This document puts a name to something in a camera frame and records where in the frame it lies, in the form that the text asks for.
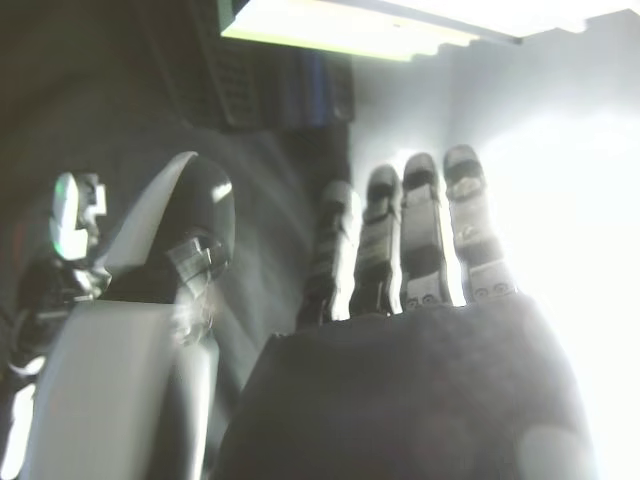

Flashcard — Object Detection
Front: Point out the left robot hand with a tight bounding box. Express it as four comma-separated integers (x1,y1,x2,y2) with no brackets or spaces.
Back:
22,143,599,480

